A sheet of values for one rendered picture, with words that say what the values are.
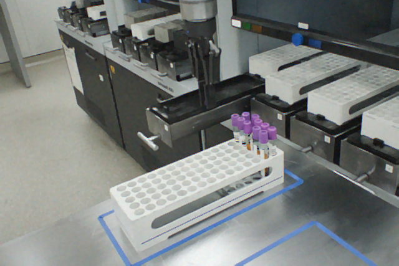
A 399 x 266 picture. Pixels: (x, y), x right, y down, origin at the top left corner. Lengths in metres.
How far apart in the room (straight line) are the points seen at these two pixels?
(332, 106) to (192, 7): 0.39
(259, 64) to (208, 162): 0.57
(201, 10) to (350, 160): 0.47
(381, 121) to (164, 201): 0.48
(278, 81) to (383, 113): 0.28
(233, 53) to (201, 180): 0.68
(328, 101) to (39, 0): 3.84
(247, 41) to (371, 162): 0.57
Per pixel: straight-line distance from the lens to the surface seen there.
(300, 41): 1.02
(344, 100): 0.99
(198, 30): 1.00
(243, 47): 1.29
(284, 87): 1.07
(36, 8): 4.54
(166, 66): 1.52
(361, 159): 0.93
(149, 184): 0.70
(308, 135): 1.01
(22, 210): 2.33
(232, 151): 0.76
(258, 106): 1.12
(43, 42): 4.60
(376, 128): 0.92
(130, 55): 1.80
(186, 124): 1.06
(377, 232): 0.70
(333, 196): 0.76
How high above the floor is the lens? 1.28
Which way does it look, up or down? 27 degrees down
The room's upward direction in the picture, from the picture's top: 6 degrees counter-clockwise
